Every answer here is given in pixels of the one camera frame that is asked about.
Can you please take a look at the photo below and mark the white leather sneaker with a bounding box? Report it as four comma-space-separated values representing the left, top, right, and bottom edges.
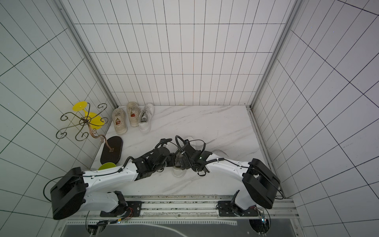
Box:
172, 135, 196, 178
138, 103, 155, 133

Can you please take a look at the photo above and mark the grey shoe insole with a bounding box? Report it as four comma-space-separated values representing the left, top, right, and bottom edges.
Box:
212, 150, 229, 158

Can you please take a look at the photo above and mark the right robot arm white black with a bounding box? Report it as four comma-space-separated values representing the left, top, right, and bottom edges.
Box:
177, 143, 280, 210

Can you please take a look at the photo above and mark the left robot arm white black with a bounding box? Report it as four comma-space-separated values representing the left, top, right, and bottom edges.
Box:
50, 146, 178, 220

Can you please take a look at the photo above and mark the dark oval stand base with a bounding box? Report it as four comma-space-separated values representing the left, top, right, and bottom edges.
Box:
100, 136, 123, 165

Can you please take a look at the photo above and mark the green plastic bowl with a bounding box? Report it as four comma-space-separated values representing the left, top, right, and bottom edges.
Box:
98, 163, 116, 170

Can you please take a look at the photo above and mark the beige sneaker red label right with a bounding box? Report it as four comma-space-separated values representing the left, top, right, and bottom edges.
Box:
127, 102, 141, 127

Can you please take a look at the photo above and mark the beige sneaker red label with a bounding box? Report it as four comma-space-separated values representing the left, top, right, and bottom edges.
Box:
112, 108, 127, 135
127, 102, 141, 127

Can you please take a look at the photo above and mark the beige sneaker red label left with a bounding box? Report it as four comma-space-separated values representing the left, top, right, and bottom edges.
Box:
112, 108, 127, 135

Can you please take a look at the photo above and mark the yellow plastic funnel cup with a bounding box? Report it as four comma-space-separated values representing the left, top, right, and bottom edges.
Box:
73, 101, 106, 130

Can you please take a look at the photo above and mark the aluminium mounting rail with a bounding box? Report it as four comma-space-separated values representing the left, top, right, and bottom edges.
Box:
60, 195, 298, 221

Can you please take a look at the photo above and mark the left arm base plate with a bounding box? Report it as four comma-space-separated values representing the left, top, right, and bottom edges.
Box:
100, 201, 142, 218

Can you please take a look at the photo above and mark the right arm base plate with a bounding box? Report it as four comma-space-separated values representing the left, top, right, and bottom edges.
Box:
216, 201, 259, 217

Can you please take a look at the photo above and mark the scrolled metal wire stand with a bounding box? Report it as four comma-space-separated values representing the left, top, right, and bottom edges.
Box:
55, 103, 108, 143

